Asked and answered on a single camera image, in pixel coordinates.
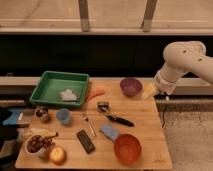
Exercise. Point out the white bowl of grapes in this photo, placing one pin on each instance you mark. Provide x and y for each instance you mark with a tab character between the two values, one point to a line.
38	145

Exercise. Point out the blue cup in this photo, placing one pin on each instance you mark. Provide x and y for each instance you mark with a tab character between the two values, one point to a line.
63	115

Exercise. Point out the blue box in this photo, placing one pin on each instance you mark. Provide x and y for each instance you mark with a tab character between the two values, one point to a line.
15	118

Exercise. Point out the small black metal clip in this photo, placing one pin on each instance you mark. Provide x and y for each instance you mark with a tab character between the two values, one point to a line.
103	107

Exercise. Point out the yellow banana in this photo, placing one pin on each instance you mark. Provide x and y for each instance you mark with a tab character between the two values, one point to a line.
43	132

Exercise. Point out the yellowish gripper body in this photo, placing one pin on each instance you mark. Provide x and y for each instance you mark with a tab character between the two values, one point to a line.
150	91

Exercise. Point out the yellow red apple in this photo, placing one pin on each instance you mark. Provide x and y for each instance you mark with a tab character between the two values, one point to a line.
57	155

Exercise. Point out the orange carrot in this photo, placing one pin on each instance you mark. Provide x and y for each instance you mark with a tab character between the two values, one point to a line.
94	94

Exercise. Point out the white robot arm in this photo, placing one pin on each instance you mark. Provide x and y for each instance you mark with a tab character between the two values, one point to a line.
179	59

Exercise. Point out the small metal cup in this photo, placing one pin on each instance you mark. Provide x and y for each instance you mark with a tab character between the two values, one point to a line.
42	114

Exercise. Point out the black handled knife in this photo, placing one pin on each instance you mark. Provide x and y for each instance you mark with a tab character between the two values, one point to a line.
120	120

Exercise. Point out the black eraser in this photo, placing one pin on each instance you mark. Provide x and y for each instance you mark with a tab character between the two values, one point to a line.
85	141

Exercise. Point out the orange bowl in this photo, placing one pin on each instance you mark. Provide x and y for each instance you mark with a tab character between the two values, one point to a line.
127	149

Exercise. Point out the green plastic tray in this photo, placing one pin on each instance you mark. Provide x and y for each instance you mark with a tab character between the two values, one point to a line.
52	84

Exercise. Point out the metal spoon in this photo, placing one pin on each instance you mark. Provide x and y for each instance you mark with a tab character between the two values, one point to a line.
85	117

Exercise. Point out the blue sponge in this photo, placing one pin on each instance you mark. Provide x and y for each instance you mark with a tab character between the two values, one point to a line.
109	131

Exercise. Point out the white crumpled cloth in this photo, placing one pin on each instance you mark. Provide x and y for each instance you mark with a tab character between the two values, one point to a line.
68	95

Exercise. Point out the purple bowl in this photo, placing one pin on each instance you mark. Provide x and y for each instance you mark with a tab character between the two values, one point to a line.
130	86

